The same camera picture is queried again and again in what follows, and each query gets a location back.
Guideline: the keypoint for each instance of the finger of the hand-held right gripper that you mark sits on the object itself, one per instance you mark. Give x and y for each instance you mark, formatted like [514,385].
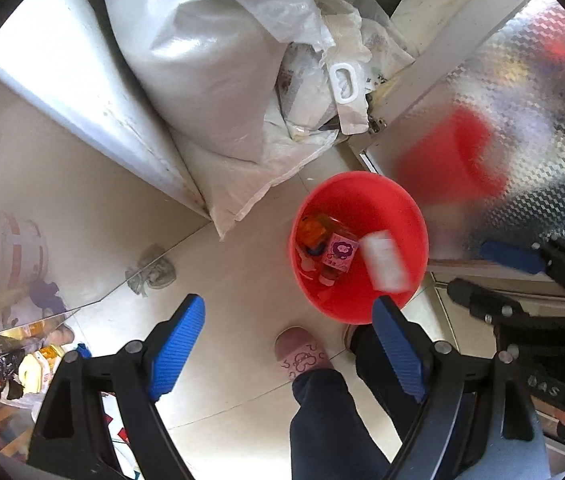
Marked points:
[492,305]
[510,257]

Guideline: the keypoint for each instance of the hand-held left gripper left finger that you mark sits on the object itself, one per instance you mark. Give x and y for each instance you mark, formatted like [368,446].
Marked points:
[177,350]

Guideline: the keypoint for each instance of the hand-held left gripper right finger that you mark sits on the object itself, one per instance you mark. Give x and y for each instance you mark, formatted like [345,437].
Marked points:
[397,350]

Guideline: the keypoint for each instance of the white packet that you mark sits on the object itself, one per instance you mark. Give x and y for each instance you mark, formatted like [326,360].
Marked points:
[385,260]

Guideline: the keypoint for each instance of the small pink label bottle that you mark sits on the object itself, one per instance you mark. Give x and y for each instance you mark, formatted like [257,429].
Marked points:
[340,252]

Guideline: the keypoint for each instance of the red plastic bucket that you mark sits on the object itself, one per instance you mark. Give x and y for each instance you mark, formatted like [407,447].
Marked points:
[362,200]

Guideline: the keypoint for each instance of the grey floor rag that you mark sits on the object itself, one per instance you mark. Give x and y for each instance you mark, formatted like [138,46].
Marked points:
[151,270]

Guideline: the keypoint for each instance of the pink slipper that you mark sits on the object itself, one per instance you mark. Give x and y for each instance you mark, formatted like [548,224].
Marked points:
[302,355]

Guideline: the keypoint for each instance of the patterned glass cabinet door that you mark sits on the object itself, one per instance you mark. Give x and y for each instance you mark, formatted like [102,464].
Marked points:
[527,110]

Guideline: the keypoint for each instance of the flat white woven sack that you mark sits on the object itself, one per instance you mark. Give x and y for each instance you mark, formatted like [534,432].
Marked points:
[242,185]

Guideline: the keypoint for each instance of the white bucket red stripes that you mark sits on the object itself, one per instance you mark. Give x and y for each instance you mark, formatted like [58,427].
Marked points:
[20,255]

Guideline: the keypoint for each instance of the large white woven sack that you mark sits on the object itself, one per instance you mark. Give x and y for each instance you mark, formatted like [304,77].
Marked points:
[202,50]

